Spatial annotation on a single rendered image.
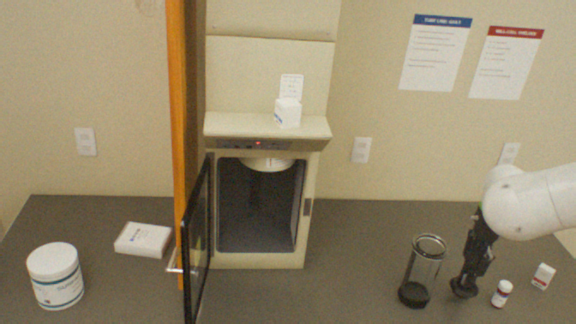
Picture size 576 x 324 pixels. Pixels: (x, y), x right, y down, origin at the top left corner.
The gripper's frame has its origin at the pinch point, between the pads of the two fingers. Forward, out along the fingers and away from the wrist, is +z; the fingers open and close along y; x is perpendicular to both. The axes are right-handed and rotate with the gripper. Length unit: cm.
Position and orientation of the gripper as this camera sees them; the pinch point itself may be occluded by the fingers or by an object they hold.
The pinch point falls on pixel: (468, 274)
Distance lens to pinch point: 160.2
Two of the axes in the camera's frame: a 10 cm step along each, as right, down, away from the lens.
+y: 1.0, 5.3, -8.4
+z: -0.9, 8.5, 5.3
